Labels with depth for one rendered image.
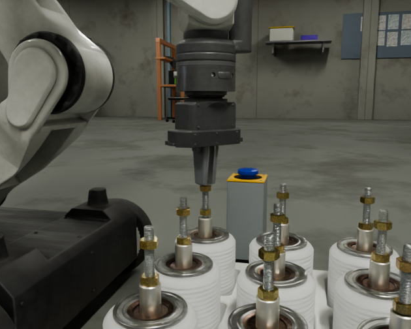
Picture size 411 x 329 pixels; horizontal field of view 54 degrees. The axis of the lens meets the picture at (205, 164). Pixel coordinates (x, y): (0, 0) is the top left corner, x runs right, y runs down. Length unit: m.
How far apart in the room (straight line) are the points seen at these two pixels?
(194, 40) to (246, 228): 0.37
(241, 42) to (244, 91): 9.21
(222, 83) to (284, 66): 9.20
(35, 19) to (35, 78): 0.12
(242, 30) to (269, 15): 9.32
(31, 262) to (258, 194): 0.41
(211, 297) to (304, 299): 0.11
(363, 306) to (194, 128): 0.31
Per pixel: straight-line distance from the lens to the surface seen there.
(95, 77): 0.78
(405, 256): 0.39
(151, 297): 0.42
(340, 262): 0.61
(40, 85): 0.74
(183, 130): 0.57
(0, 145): 0.84
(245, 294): 0.50
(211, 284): 0.52
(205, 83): 0.57
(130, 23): 10.76
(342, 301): 0.51
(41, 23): 0.80
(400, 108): 9.95
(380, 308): 0.49
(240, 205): 0.77
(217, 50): 0.58
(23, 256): 0.74
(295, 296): 0.49
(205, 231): 0.64
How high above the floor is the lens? 0.46
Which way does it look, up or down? 9 degrees down
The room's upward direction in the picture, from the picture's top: straight up
